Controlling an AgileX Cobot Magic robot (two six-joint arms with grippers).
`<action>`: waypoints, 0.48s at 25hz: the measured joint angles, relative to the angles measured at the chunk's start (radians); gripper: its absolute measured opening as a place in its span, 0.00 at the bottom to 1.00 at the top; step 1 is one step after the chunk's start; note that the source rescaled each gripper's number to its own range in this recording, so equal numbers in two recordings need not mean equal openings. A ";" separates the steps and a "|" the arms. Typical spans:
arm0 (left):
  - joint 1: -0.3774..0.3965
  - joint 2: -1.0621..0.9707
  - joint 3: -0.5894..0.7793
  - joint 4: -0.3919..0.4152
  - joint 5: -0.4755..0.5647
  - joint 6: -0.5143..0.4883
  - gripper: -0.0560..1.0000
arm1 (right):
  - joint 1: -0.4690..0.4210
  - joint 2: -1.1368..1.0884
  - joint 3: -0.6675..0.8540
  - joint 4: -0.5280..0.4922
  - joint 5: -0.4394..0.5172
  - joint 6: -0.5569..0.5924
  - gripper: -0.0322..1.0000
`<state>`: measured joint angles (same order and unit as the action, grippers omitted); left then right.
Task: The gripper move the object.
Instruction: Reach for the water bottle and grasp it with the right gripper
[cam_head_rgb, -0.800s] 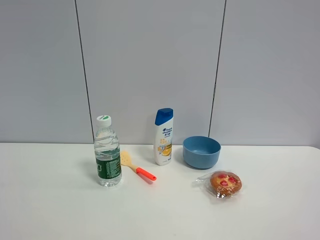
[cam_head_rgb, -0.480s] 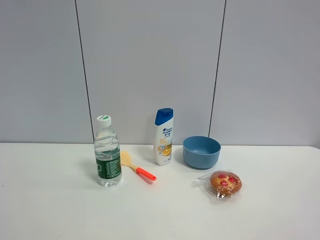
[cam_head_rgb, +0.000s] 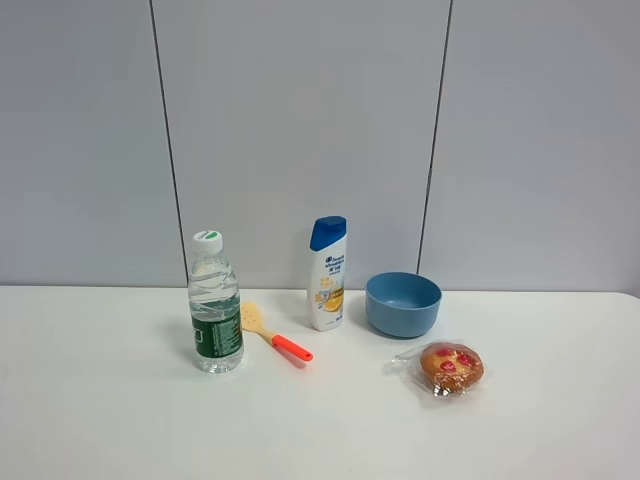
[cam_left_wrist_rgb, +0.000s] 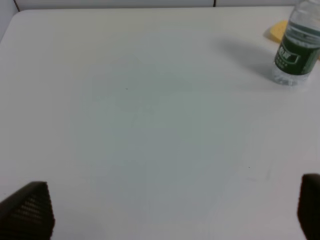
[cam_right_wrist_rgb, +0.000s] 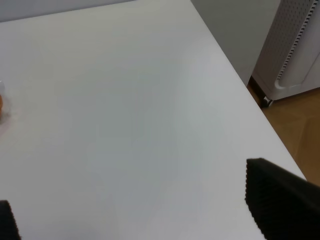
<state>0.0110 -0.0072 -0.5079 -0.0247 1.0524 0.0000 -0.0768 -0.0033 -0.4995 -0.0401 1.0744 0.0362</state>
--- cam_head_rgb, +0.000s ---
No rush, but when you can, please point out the clear water bottle green label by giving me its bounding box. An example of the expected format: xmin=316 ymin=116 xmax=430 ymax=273
xmin=188 ymin=230 xmax=244 ymax=374

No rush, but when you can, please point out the white shampoo bottle blue cap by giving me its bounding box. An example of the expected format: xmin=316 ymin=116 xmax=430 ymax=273
xmin=307 ymin=216 xmax=347 ymax=331

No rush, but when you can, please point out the blue plastic bowl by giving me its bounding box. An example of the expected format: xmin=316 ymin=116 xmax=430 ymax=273
xmin=365 ymin=272 xmax=442 ymax=339

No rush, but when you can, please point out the wrapped fruit pastry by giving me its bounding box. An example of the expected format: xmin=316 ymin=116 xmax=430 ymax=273
xmin=391 ymin=341 xmax=485 ymax=398

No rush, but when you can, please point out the yellow spatula orange handle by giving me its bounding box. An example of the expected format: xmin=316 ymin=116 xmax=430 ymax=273
xmin=240 ymin=302 xmax=314 ymax=362

